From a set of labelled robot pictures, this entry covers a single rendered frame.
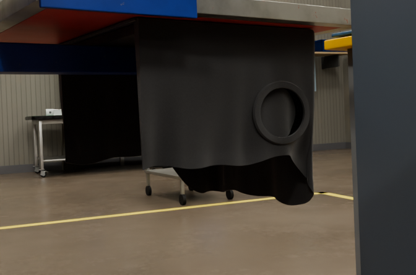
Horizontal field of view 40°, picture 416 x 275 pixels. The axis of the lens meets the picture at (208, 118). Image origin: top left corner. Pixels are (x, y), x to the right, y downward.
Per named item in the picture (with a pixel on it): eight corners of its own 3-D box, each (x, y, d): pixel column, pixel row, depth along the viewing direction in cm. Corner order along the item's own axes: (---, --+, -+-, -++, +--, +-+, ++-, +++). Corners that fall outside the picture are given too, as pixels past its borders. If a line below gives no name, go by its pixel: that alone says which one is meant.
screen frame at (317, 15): (221, 53, 185) (220, 41, 185) (364, 26, 137) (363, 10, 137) (-40, 44, 140) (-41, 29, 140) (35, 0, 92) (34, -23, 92)
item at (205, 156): (293, 178, 143) (286, 33, 143) (317, 180, 136) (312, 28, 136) (126, 199, 117) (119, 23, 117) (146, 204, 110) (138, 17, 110)
